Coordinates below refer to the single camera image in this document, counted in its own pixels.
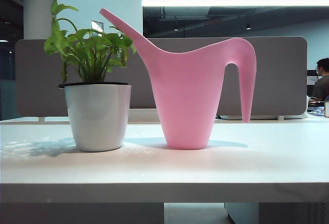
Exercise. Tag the pink plastic watering can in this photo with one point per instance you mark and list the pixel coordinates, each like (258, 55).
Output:
(187, 93)

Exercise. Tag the white glossy plant pot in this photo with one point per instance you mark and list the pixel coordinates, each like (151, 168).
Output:
(97, 118)

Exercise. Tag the green leafy plant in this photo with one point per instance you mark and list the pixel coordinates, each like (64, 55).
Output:
(90, 54)

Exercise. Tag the grey fabric desk divider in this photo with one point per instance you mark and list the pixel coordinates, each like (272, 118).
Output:
(141, 80)

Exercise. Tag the black inner pot rim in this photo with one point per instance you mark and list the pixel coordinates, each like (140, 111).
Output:
(61, 85)

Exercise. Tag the long ceiling light strip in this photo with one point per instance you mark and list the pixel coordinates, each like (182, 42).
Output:
(231, 2)

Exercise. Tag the computer monitor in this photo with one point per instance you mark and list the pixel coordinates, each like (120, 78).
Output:
(311, 78)

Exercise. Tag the white round pillar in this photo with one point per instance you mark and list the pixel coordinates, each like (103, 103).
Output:
(38, 8)

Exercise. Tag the seated person in dark shirt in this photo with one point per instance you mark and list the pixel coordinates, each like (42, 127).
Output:
(321, 85)

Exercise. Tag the grey cabinet under table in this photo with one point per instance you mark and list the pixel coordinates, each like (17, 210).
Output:
(282, 213)

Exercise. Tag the small wall sign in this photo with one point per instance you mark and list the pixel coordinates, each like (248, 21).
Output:
(97, 25)

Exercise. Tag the white divider base rail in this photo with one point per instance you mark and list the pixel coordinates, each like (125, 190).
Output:
(270, 116)

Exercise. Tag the small box with dark frame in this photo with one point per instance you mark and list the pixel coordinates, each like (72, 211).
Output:
(327, 109)

